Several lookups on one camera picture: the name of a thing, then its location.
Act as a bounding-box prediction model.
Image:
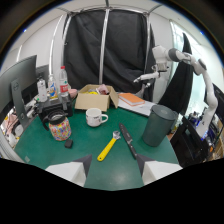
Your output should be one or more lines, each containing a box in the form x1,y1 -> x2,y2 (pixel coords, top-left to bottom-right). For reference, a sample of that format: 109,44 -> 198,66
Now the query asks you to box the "pink item in box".
97,83 -> 111,96

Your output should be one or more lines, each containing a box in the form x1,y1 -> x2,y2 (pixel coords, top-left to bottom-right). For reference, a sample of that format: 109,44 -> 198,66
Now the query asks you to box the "white mug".
85,107 -> 110,128

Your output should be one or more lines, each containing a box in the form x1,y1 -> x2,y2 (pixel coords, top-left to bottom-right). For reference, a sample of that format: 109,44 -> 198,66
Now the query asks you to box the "grey-green waste bin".
142,104 -> 178,148

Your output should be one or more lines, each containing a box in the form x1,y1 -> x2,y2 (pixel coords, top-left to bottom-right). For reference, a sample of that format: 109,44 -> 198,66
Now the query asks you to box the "small black block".
64,138 -> 74,149

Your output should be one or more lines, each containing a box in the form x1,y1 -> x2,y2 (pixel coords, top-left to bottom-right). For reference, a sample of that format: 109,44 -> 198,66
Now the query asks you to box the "red label water bottle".
58,65 -> 70,98

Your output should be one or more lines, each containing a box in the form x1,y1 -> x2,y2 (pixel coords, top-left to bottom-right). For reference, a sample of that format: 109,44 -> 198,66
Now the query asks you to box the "grey computer monitor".
0,54 -> 38,129

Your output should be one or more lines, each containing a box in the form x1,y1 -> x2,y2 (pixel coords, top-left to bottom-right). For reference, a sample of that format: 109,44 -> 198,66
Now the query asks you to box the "black kitchen knife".
118,122 -> 138,160

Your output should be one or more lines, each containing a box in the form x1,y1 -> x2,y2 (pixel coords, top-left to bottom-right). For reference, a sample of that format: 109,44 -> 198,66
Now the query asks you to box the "orange book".
118,92 -> 146,107

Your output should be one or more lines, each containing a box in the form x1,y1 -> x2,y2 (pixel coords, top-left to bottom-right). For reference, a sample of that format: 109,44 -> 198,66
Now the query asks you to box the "black equipment box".
35,95 -> 74,122

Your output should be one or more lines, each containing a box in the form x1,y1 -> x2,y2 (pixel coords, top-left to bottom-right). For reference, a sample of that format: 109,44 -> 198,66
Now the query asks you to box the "white paper sheet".
117,98 -> 157,118

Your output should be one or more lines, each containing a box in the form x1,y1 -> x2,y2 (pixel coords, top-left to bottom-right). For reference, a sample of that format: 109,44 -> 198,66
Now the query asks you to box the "yellow handled adjustable wrench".
96,130 -> 122,162

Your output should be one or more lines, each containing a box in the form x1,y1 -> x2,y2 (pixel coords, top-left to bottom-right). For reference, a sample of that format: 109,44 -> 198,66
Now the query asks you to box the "black curtain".
63,9 -> 156,101

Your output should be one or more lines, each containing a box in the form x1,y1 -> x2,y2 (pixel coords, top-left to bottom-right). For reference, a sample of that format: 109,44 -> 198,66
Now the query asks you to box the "metal frame pole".
98,8 -> 111,85

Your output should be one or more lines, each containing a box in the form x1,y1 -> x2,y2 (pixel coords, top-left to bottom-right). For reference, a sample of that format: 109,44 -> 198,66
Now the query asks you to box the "clear plastic bottle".
36,77 -> 49,103

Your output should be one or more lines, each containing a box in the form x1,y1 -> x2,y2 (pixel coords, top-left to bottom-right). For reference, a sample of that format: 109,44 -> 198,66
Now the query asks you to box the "yellow label bottle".
47,73 -> 58,100

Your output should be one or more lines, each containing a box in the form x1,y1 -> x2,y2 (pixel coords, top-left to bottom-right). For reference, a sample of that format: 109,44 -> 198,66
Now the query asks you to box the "open cardboard box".
74,83 -> 120,113

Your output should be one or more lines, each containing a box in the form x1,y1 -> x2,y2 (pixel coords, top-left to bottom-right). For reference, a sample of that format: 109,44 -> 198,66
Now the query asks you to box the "black cloth drape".
157,32 -> 194,116

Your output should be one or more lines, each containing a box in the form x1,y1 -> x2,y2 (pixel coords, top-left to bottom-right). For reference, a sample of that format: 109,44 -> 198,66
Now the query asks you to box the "colourful patterned kettle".
42,109 -> 73,142

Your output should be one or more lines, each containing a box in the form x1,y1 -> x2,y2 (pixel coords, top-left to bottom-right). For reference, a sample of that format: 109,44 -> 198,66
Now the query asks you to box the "black chair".
169,116 -> 209,168

